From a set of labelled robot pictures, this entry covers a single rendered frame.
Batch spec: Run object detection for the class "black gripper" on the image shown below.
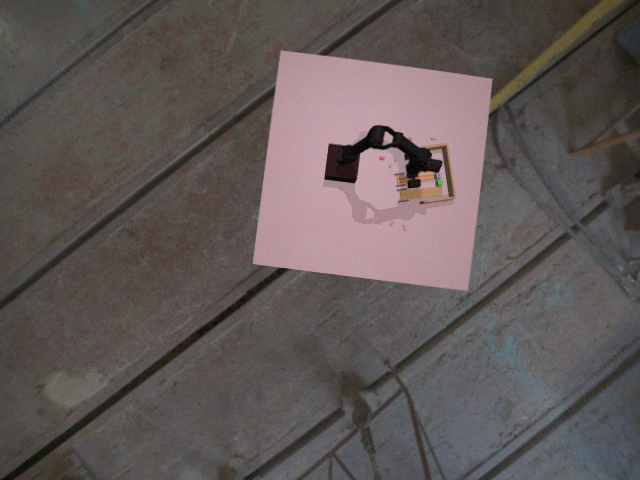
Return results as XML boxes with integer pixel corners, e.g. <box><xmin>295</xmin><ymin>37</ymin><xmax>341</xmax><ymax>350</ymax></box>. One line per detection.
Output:
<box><xmin>404</xmin><ymin>154</ymin><xmax>422</xmax><ymax>188</ymax></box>

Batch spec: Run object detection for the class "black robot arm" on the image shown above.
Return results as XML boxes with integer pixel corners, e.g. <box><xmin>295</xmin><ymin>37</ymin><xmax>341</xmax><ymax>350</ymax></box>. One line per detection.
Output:
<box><xmin>336</xmin><ymin>125</ymin><xmax>443</xmax><ymax>173</ymax></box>

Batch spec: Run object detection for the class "brown u-shaped wooden wall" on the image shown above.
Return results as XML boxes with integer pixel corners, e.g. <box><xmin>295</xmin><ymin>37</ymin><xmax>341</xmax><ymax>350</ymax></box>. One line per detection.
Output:
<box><xmin>419</xmin><ymin>142</ymin><xmax>458</xmax><ymax>204</ymax></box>

